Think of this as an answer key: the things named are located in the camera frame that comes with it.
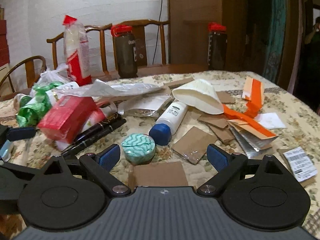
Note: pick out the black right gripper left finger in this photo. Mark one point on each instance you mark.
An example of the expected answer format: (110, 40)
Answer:
(98, 167)

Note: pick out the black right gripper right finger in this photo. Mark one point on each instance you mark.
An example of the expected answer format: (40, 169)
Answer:
(228, 168)

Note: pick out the clear plastic bag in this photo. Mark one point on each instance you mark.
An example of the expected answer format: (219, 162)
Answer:
(100, 88)

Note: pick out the small brown cardboard piece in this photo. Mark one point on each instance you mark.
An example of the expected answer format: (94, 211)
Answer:
(193, 145)

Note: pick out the red cardboard box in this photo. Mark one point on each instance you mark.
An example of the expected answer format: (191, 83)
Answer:
(65, 119)

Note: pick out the brown cardboard piece flat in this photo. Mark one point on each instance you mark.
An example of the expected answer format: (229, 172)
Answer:
(157, 174)

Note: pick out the white bottle blue cap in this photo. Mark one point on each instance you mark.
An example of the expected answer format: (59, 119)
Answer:
(168, 123)

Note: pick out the white paper bowl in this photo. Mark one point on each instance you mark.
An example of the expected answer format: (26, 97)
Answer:
(200, 94)

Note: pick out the orange white paper strip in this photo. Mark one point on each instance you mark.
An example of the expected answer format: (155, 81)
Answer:
(253, 93)

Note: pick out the floral quilted tablecloth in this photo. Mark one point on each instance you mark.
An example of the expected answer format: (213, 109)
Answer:
(301, 129)

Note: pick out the white receipt label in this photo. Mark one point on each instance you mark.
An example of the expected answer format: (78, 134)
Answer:
(301, 165)

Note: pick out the silver foil pouch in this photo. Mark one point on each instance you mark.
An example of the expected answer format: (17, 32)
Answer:
(144, 106)

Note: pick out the green plastic bag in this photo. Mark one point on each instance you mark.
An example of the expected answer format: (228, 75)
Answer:
(35, 109)

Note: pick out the white plastic bag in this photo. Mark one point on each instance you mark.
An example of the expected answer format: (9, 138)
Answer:
(50, 79)

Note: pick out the person in dark clothes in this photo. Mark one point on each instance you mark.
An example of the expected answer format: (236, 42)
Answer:
(307, 87)

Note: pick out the dark bottle red lid right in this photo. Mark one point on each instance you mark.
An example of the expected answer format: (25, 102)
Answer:
(217, 46)

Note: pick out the dark bottle red lid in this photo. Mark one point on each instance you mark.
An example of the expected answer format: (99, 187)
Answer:
(217, 46)
(125, 50)

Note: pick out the bag of paper cups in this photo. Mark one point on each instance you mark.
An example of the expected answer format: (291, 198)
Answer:
(76, 50)

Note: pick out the dark bottle red lid left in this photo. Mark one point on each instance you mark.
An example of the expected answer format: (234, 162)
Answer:
(125, 50)

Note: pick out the stack of red boxes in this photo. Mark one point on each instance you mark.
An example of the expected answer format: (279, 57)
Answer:
(4, 49)

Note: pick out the wooden cabinet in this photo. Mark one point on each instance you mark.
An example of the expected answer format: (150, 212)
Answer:
(188, 30)

